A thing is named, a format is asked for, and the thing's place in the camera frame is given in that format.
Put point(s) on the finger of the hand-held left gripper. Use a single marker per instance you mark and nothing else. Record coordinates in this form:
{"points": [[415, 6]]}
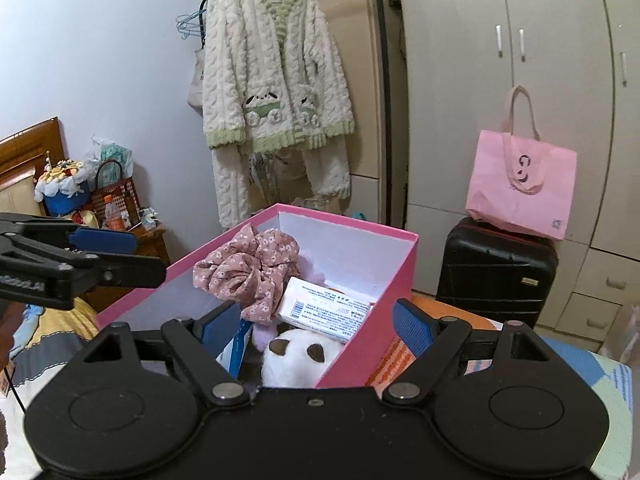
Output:
{"points": [[130, 271], [107, 241]]}

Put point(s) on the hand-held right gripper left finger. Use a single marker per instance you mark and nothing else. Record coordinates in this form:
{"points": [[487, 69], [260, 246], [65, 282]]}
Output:
{"points": [[222, 332]]}

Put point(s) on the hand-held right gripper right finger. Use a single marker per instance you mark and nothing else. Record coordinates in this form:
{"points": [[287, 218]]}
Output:
{"points": [[412, 330]]}

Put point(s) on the blue white tissue packet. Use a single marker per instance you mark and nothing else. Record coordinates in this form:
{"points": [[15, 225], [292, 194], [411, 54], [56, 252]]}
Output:
{"points": [[235, 350]]}

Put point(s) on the pink cardboard box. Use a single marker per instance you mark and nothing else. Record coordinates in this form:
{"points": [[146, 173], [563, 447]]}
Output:
{"points": [[380, 320]]}

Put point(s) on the pink floral scrunchie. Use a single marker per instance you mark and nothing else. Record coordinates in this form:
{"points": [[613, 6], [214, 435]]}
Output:
{"points": [[250, 270]]}

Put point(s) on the white plush dog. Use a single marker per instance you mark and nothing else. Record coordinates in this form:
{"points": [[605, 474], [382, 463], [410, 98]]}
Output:
{"points": [[295, 365]]}

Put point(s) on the white printed carton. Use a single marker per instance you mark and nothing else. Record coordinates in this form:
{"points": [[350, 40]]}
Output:
{"points": [[325, 310]]}

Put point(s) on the orange drink bottle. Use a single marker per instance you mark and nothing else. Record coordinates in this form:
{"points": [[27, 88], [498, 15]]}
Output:
{"points": [[113, 215]]}

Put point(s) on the wooden nightstand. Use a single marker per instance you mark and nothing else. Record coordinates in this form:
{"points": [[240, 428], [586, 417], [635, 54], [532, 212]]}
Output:
{"points": [[155, 245]]}

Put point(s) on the brown wicker basket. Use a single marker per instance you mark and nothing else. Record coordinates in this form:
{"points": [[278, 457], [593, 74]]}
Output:
{"points": [[127, 195]]}

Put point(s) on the patterned bed blanket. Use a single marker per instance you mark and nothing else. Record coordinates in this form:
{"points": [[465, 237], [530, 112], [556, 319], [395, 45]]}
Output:
{"points": [[45, 340]]}

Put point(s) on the blue plush flower bouquet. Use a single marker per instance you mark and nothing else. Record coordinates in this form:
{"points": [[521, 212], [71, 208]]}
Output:
{"points": [[62, 190]]}

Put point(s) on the green white tissue pack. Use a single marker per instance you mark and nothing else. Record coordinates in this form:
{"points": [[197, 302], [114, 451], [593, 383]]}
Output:
{"points": [[115, 155]]}

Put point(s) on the black suitcase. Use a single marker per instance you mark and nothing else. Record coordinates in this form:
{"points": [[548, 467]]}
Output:
{"points": [[495, 275]]}

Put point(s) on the wooden headboard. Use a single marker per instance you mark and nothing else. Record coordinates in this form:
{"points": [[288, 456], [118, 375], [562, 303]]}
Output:
{"points": [[30, 145]]}

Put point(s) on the fluffy cream pajama pants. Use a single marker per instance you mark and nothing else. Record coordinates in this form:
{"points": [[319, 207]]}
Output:
{"points": [[230, 185]]}

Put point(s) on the canvas tote bag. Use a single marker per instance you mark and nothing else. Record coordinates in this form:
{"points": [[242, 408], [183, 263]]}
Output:
{"points": [[196, 85]]}

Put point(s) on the pink tote bag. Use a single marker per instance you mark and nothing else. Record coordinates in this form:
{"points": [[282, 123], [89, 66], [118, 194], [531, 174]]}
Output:
{"points": [[520, 185]]}

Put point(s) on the patchwork tablecloth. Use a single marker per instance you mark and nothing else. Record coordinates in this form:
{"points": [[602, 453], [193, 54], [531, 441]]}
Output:
{"points": [[590, 370]]}

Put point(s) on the fluffy cream pajama jacket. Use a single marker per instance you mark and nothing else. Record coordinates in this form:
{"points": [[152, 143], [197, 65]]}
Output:
{"points": [[250, 50]]}

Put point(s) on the beige wooden panel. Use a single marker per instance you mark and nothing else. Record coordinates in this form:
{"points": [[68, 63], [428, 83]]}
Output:
{"points": [[350, 10]]}

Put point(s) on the beige wardrobe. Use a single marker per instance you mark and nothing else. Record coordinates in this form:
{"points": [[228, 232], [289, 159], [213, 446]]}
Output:
{"points": [[550, 0]]}

